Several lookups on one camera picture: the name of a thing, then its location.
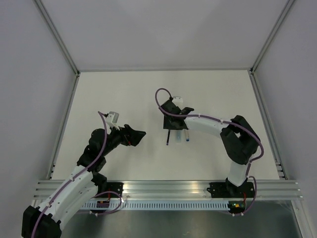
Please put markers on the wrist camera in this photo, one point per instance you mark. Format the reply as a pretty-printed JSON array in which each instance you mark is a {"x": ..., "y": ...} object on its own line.
[
  {"x": 178, "y": 101},
  {"x": 111, "y": 120}
]

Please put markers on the right aluminium frame post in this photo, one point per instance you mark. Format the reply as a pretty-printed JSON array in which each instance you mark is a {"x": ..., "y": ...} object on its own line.
[{"x": 281, "y": 18}]

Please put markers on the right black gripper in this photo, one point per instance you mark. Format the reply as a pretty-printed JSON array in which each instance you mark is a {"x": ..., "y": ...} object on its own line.
[{"x": 167, "y": 125}]

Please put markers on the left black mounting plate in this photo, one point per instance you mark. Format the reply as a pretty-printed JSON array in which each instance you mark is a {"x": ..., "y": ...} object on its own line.
[{"x": 116, "y": 187}]

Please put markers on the white whiteboard marker pen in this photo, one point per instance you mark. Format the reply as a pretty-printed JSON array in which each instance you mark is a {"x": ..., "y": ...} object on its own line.
[{"x": 187, "y": 135}]

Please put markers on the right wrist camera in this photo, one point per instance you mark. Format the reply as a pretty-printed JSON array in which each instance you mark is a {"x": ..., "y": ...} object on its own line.
[{"x": 178, "y": 101}]

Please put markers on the left aluminium frame post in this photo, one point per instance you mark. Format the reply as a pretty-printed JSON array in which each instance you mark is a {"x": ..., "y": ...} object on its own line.
[{"x": 57, "y": 37}]

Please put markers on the white slotted cable duct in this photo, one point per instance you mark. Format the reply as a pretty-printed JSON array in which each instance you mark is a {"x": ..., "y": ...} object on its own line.
[{"x": 209, "y": 205}]

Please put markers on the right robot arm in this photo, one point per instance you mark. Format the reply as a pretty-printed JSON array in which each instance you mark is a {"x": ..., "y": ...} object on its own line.
[{"x": 239, "y": 140}]

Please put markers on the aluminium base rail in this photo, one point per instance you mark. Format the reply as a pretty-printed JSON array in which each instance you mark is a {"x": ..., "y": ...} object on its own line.
[{"x": 197, "y": 190}]

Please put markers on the aluminium frame post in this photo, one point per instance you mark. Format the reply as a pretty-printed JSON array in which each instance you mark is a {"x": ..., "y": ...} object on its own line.
[
  {"x": 57, "y": 37},
  {"x": 281, "y": 18}
]

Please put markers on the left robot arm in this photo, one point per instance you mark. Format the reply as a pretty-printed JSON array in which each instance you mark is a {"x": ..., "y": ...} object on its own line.
[{"x": 50, "y": 218}]

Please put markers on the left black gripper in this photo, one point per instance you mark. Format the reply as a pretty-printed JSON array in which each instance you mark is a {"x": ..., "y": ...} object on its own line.
[{"x": 129, "y": 136}]

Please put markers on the black mounting plate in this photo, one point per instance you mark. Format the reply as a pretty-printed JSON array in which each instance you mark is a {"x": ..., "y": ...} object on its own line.
[
  {"x": 116, "y": 187},
  {"x": 228, "y": 190}
]

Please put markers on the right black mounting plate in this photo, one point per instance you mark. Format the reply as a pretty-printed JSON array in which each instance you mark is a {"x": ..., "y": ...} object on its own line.
[{"x": 228, "y": 190}]

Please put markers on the small purple pen refill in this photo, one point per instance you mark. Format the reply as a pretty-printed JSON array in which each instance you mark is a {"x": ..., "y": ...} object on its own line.
[{"x": 168, "y": 137}]

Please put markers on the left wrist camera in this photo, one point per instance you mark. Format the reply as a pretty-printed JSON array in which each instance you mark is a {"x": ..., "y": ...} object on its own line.
[{"x": 111, "y": 120}]

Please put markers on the light blue highlighter pen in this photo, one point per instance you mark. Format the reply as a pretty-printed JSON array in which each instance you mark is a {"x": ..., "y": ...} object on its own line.
[{"x": 178, "y": 136}]

